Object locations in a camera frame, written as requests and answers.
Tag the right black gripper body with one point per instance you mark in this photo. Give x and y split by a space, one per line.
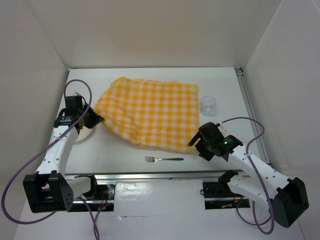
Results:
209 144

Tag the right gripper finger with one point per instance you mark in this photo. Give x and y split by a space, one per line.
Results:
196 141
206 154

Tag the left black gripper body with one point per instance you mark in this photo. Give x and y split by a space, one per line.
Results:
84 107

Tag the yellow white checkered cloth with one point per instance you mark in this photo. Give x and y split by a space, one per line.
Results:
151 113

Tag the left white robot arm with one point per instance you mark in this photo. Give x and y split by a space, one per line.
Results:
47 190

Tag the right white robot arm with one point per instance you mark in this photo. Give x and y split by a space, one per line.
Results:
285 198

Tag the cream round plate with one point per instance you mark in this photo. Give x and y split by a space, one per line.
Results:
83 134

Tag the clear plastic cup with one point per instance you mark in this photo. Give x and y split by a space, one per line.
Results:
208 106

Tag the silver fork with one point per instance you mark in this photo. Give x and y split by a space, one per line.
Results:
154 159

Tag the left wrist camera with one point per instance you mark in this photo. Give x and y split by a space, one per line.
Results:
76 94

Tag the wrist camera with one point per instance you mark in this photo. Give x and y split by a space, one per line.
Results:
221 128
76 94

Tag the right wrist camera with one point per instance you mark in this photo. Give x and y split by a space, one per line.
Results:
221 128

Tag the front aluminium rail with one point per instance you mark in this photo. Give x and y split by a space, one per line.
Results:
158 176

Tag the aluminium rail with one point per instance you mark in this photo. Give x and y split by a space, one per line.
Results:
158 176
251 113

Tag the right side aluminium rail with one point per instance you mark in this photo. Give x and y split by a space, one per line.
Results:
251 113

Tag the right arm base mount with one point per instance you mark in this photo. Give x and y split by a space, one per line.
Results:
216 199

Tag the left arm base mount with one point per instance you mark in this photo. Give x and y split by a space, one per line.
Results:
97 197

